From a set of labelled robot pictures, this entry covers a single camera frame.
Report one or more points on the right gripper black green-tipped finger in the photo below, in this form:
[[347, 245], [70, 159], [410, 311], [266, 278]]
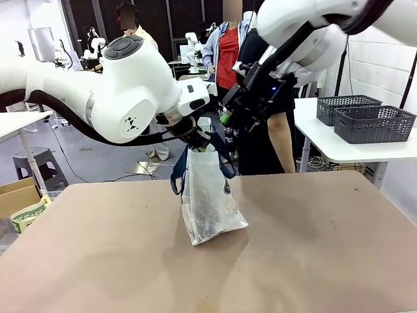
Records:
[[251, 124], [233, 98]]

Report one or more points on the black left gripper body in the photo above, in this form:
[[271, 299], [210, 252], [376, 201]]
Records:
[[190, 133]]

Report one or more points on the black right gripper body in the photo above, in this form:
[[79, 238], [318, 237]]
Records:
[[260, 94]]

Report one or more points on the dark gray plastic basket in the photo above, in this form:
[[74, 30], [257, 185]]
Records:
[[325, 111], [371, 130]]

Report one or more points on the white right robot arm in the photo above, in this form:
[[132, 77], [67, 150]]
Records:
[[293, 19]]

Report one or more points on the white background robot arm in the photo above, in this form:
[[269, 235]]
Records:
[[97, 42], [190, 37]]

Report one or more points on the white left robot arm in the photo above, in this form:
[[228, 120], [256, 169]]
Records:
[[130, 84]]

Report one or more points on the person's left forearm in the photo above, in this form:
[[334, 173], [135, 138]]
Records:
[[280, 140]]

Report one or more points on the green and white paper bag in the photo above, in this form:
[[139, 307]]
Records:
[[27, 216]]

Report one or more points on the person in black t-shirt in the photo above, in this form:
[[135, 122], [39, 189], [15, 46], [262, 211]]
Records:
[[257, 153]]

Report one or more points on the person in red shirt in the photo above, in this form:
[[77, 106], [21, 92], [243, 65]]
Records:
[[228, 58]]

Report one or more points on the black tripod stand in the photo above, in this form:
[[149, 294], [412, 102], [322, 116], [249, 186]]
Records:
[[21, 49], [340, 75]]

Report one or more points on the mannequin with cream jacket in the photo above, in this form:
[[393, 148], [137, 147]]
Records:
[[143, 34]]

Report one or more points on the black slanted stand pole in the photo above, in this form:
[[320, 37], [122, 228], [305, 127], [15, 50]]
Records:
[[408, 84]]

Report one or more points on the gray plastic step stool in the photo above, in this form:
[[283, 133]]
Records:
[[39, 156]]

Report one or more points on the white side table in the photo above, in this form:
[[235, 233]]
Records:
[[19, 120]]

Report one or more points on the gray standing panel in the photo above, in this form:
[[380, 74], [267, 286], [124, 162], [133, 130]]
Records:
[[40, 44]]

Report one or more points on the brown cardboard box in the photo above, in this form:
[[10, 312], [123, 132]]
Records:
[[16, 199]]

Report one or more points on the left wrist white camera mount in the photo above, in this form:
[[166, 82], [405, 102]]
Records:
[[211, 88]]

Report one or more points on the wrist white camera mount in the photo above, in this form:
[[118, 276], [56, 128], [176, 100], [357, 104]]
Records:
[[242, 66], [211, 88]]

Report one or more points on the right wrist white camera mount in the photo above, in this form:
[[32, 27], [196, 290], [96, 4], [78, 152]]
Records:
[[242, 66]]

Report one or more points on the metal mannequin base plate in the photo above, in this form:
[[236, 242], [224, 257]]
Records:
[[146, 168]]

